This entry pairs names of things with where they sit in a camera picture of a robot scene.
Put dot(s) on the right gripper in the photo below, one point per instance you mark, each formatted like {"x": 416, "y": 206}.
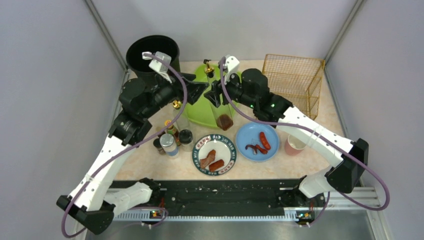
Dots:
{"x": 222, "y": 91}

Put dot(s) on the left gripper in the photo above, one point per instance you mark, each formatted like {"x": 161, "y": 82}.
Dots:
{"x": 180, "y": 86}

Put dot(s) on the glass bottle with brown sauce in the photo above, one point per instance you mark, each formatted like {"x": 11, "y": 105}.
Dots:
{"x": 222, "y": 115}

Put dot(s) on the clear glass bottle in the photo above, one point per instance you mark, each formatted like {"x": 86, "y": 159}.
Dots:
{"x": 182, "y": 123}

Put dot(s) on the yellow cap sauce bottle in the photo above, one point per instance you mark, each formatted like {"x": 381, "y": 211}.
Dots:
{"x": 172, "y": 130}

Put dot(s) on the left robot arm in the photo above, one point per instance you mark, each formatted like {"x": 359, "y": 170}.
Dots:
{"x": 90, "y": 203}

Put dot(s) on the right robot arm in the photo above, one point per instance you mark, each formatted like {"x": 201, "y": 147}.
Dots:
{"x": 348, "y": 159}

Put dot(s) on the green plastic basin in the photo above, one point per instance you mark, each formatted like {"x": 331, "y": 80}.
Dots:
{"x": 201, "y": 112}

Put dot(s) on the black lid jar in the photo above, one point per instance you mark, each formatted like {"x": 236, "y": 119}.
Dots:
{"x": 186, "y": 139}

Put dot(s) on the blue plate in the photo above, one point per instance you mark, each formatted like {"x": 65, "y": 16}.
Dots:
{"x": 249, "y": 134}

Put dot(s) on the white plate with green rim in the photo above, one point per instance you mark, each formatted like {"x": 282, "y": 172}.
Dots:
{"x": 225, "y": 150}

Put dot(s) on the small brown cap bottle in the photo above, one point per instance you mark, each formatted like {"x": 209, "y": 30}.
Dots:
{"x": 160, "y": 131}

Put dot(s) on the red sausage on blue plate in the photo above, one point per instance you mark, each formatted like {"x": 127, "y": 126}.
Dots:
{"x": 264, "y": 141}

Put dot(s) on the small dark spice bottle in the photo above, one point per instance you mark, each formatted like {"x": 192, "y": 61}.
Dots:
{"x": 158, "y": 146}

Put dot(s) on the dark curled sausage strip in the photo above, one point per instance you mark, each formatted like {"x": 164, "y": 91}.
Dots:
{"x": 256, "y": 149}

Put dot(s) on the brown meat piece left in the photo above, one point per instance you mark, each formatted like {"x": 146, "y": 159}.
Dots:
{"x": 204, "y": 162}

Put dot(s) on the red sausage piece on plate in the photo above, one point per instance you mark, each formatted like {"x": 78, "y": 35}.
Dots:
{"x": 213, "y": 167}

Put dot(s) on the pink cup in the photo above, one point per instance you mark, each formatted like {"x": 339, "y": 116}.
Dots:
{"x": 293, "y": 146}

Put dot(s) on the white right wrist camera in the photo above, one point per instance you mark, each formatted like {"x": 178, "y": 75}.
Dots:
{"x": 230, "y": 67}

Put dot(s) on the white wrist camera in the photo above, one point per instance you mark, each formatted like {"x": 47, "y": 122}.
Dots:
{"x": 230, "y": 67}
{"x": 159, "y": 63}

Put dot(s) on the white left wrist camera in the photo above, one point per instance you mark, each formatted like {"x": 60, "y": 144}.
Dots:
{"x": 159, "y": 63}

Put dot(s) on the gold wire rack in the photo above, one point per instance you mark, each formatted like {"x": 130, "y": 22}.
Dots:
{"x": 298, "y": 79}

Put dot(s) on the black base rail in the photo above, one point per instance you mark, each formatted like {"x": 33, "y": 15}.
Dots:
{"x": 227, "y": 200}

